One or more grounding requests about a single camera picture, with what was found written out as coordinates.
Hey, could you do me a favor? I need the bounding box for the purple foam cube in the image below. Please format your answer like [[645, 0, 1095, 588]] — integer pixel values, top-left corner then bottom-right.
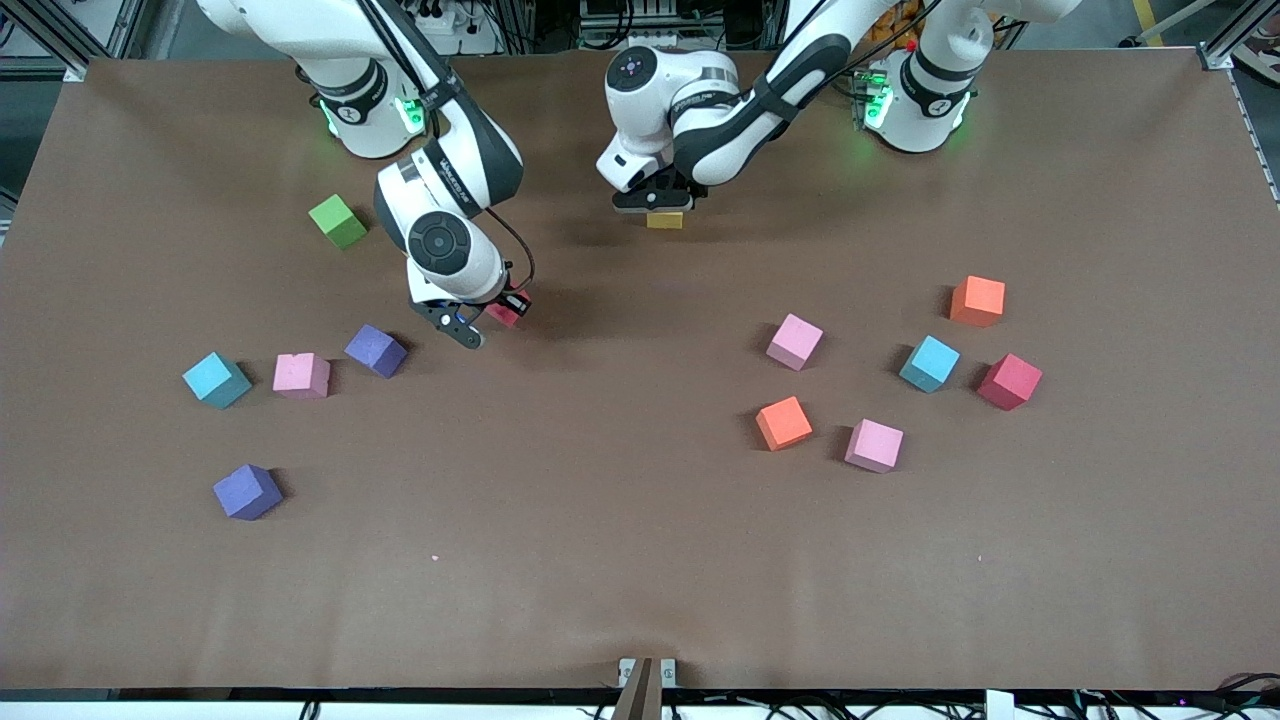
[[212, 464, 284, 521], [344, 324, 409, 379]]

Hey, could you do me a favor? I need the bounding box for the orange foam cube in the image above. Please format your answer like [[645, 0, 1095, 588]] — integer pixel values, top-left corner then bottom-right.
[[755, 396, 814, 452], [949, 275, 1007, 328]]

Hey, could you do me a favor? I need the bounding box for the green foam cube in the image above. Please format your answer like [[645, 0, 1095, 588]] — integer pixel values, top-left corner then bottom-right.
[[308, 194, 369, 251]]

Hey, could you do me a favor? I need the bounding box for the notched pink foam cube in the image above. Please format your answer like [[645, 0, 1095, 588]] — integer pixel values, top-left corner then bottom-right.
[[272, 352, 332, 400]]

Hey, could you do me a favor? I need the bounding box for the brown paper table cover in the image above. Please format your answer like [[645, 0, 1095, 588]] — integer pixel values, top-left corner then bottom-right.
[[0, 48, 1280, 693]]

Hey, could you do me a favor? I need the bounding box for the white power strip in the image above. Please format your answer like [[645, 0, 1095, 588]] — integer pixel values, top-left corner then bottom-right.
[[413, 0, 501, 56]]

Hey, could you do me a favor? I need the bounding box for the grey electronics rack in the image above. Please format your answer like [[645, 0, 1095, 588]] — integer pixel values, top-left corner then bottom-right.
[[578, 0, 701, 49]]

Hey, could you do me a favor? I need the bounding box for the cyan foam cube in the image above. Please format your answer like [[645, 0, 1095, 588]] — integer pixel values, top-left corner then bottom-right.
[[182, 352, 253, 410], [898, 335, 961, 394]]

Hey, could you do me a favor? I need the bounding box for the orange snack bag pile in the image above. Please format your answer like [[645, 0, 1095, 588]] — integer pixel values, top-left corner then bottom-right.
[[880, 5, 926, 51]]

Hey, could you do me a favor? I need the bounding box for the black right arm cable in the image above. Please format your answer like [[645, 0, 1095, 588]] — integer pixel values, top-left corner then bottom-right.
[[355, 0, 538, 293]]

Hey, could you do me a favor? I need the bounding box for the silver camera mount bracket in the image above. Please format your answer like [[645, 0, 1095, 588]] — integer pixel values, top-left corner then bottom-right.
[[618, 657, 678, 689]]

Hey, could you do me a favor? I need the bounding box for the brown camera pole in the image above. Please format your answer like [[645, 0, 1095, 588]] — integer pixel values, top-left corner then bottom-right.
[[612, 658, 663, 720]]

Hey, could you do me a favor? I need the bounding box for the aluminium frame post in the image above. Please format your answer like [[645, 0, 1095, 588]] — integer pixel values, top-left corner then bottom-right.
[[1198, 0, 1280, 73], [0, 0, 151, 83]]

